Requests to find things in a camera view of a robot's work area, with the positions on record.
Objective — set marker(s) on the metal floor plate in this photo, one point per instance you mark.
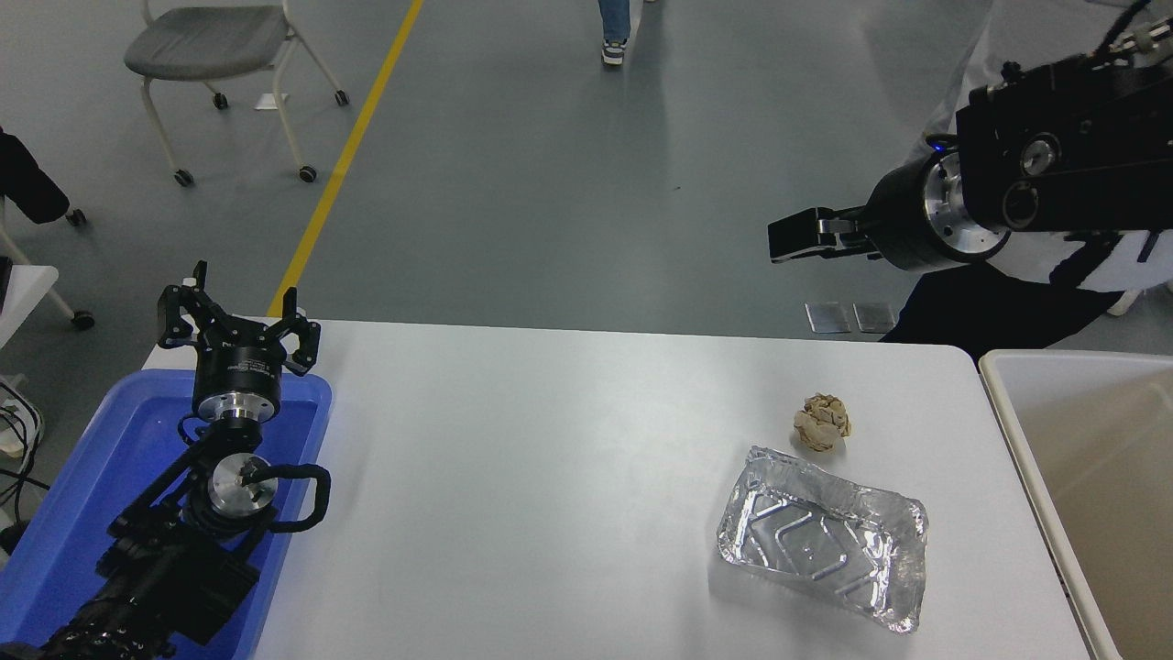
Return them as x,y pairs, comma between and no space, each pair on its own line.
875,318
828,318

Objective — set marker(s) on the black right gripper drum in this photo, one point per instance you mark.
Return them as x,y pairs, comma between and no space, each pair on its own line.
903,225

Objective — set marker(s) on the crumpled tan paper ball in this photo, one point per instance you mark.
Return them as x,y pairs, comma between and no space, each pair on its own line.
821,423

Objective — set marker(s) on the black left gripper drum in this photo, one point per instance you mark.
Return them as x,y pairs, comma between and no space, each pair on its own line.
236,371

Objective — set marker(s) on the grey seat wheeled chair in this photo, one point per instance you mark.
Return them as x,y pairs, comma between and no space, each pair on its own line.
206,41

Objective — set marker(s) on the person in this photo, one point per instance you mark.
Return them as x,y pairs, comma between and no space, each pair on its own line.
999,312
614,23

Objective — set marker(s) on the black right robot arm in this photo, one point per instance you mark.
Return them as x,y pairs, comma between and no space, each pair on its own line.
1081,156

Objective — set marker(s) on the black garment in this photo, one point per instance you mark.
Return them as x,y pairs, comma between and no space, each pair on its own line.
27,179

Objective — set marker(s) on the small white table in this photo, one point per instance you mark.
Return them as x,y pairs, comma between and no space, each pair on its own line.
23,298

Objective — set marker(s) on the blue plastic tray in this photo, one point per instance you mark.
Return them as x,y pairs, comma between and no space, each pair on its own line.
101,458

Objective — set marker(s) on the large pale bin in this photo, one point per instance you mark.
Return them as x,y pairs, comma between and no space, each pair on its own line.
1100,513

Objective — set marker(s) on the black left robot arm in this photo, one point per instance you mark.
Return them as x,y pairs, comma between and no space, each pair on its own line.
174,568

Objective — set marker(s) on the silver foil tray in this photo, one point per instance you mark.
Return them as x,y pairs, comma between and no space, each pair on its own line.
825,541

